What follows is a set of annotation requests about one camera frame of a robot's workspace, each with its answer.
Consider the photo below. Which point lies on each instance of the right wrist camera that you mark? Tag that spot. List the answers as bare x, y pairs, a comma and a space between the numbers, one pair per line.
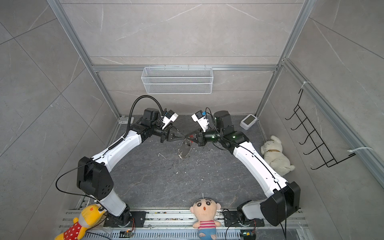
201, 119

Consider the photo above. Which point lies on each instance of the white digital clock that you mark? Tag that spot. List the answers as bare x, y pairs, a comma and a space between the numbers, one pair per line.
248, 122

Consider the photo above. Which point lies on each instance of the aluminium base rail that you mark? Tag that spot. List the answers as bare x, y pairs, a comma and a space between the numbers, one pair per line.
177, 224

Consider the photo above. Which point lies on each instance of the yellow red plush toy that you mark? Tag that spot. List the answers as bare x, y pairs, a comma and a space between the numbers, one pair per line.
87, 219

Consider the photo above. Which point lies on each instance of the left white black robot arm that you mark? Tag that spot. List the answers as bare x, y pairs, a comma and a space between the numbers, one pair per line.
93, 175

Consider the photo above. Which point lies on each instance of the white wall bracket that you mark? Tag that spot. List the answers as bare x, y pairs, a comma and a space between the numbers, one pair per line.
126, 120

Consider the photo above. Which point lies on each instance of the white wire mesh basket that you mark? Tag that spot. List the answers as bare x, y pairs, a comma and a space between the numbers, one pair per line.
178, 80

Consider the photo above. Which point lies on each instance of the black-haired plush doll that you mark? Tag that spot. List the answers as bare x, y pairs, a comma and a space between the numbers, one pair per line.
205, 211

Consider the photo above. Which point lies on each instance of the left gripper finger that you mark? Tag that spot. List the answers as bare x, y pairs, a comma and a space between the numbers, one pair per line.
176, 138
176, 132

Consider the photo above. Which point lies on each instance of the black wire hook rack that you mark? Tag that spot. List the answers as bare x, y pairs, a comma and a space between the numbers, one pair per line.
314, 137

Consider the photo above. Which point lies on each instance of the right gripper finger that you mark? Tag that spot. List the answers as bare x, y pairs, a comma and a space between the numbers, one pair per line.
192, 135
193, 140

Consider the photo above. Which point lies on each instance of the red-handled metal key ring holder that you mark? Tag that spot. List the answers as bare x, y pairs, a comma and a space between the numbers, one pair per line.
183, 151

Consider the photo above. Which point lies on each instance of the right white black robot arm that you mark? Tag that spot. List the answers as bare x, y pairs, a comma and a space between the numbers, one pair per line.
282, 198

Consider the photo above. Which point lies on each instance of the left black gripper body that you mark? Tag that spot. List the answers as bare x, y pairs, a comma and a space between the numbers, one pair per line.
166, 133

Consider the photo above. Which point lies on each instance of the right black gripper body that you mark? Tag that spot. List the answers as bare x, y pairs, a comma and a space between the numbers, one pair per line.
203, 139

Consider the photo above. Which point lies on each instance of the white plush dog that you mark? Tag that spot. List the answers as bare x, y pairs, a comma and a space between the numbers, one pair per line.
272, 151

